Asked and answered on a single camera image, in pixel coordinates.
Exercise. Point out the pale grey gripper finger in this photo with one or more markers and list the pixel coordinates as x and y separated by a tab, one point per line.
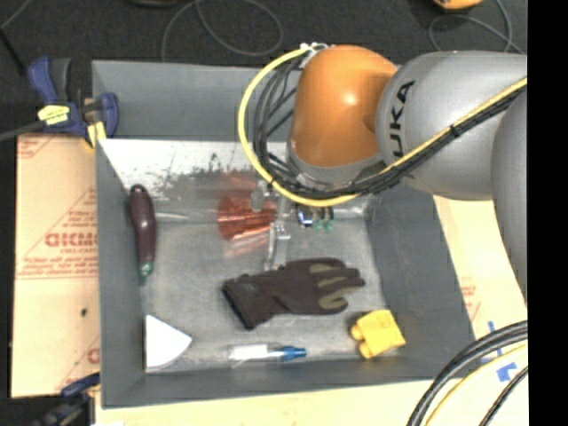
277	249
257	199

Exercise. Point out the copper-red clear foil packet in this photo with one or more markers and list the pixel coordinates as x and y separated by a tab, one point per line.
242	224

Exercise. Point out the black glove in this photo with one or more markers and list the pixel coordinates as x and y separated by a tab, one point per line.
288	293

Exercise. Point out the clear tube with blue cap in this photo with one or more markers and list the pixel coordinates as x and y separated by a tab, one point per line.
259	352

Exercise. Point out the dark purple toy eggplant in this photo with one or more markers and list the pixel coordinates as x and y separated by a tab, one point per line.
144	229

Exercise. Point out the grey metal bin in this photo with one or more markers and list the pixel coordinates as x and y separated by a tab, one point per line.
186	100

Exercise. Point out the yellow plastic connector block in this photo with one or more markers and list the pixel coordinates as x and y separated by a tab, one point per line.
379	332

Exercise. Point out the white wedge-shaped piece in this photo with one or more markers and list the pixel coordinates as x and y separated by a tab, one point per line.
162	342

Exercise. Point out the brown cardboard board, red print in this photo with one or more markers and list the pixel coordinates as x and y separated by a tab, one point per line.
53	282

